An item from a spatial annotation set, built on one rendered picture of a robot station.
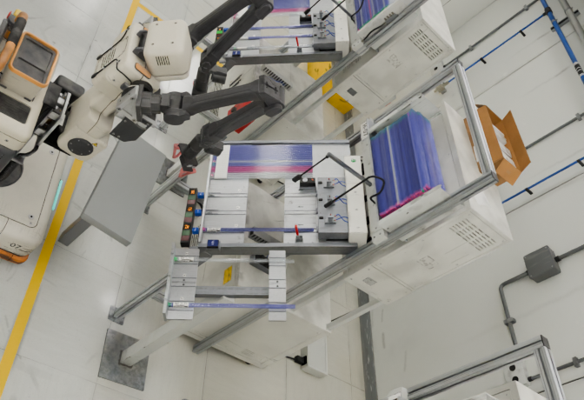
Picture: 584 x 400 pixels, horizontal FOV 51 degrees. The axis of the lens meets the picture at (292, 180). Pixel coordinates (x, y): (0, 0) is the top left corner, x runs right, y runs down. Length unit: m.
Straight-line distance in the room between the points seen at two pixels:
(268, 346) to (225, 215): 0.92
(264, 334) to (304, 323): 0.24
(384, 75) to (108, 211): 1.98
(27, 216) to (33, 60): 0.74
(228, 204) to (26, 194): 0.91
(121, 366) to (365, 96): 2.17
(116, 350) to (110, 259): 0.50
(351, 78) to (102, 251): 1.81
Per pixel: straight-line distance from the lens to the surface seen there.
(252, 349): 3.53
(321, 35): 3.84
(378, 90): 4.00
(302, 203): 2.93
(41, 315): 3.13
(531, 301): 3.97
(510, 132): 3.19
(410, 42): 3.82
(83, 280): 3.31
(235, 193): 2.99
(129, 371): 3.24
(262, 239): 3.22
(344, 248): 2.77
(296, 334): 3.38
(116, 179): 2.88
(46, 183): 3.11
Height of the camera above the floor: 2.60
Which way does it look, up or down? 32 degrees down
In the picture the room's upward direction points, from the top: 54 degrees clockwise
